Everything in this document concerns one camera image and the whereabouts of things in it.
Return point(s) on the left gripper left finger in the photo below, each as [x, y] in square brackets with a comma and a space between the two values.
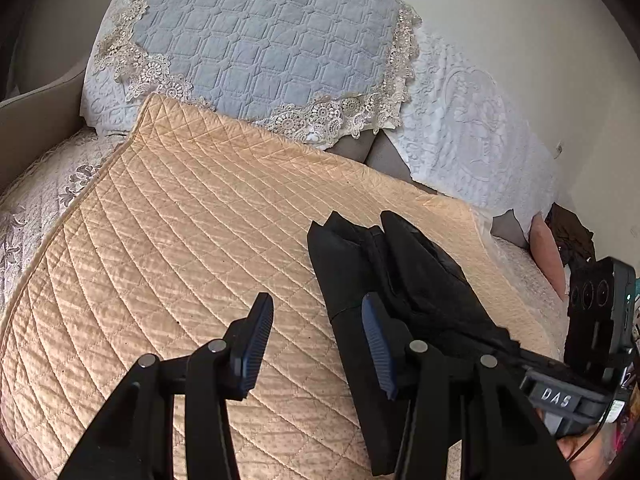
[131, 436]

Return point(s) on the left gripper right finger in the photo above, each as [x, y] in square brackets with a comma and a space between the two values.
[471, 401]

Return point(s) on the black leather jacket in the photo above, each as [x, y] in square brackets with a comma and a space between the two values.
[419, 284]

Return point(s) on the dark brown clothes pile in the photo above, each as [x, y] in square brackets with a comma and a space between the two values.
[574, 240]

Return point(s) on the right hand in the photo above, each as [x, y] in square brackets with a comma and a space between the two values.
[594, 460]

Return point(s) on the pink pillow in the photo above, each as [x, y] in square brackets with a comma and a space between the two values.
[547, 256]

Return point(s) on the beige quilted bedspread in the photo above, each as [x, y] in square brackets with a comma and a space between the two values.
[183, 226]

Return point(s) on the white embossed cover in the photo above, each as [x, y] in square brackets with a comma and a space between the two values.
[460, 136]

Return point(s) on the grey upholstered headboard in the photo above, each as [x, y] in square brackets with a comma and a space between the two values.
[377, 152]

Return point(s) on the beige bed side panel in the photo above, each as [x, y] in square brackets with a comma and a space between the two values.
[34, 122]

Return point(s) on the blue quilted lace-trimmed cover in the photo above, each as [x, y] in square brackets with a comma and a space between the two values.
[313, 71]

